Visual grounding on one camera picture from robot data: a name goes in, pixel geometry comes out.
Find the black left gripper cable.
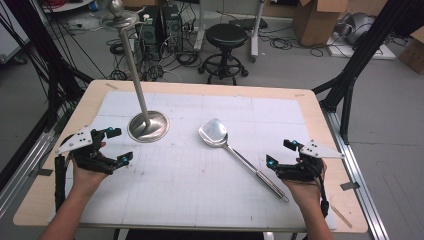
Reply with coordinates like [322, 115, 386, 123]
[53, 153, 68, 214]

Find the person's right hand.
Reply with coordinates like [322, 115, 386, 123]
[281, 159, 328, 203]

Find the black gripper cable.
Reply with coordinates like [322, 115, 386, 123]
[53, 153, 68, 214]
[317, 173, 331, 219]

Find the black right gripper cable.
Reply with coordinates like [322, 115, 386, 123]
[317, 173, 331, 219]

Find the large open cardboard box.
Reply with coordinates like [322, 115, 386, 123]
[292, 0, 350, 48]

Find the white grid mat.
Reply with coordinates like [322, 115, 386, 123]
[47, 90, 338, 232]

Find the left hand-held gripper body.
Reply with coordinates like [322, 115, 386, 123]
[55, 125, 118, 176]

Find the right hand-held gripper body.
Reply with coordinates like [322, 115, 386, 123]
[275, 139, 345, 183]

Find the coiled black floor cable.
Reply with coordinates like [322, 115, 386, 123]
[268, 35, 325, 58]

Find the small cardboard box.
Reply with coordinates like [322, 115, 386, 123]
[397, 25, 424, 75]

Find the metal stand with round base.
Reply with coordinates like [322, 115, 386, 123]
[99, 0, 171, 144]

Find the thin wooden stick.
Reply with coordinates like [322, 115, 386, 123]
[329, 203, 353, 230]

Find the grey rounded device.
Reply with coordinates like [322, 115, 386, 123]
[335, 12, 377, 47]

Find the white stand leg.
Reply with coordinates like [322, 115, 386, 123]
[249, 0, 265, 64]
[194, 0, 208, 52]

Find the grey tape strip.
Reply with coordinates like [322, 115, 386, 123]
[339, 181, 362, 192]
[35, 167, 55, 178]

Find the black round stool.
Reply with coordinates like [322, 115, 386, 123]
[197, 22, 250, 86]

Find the black metal frame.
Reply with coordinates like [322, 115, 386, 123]
[3, 0, 95, 134]
[312, 0, 418, 145]

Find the flat black device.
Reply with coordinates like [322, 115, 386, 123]
[228, 16, 269, 31]

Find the black computer tower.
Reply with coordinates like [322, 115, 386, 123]
[137, 4, 185, 69]

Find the aluminium rail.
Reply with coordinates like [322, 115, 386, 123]
[320, 107, 390, 240]
[0, 130, 57, 219]

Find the metal spatula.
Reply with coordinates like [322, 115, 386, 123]
[197, 117, 291, 205]

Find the person's left hand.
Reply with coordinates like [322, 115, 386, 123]
[70, 159, 109, 198]

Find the white flat board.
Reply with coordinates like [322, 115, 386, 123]
[325, 32, 398, 61]

